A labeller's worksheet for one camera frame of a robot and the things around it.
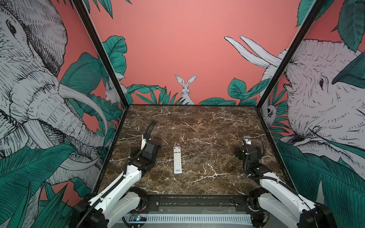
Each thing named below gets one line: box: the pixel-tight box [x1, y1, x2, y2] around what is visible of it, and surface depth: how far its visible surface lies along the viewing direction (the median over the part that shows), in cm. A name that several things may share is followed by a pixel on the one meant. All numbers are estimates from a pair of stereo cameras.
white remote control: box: [172, 146, 183, 174], surface depth 90 cm
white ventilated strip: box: [145, 215, 253, 223], surface depth 71 cm
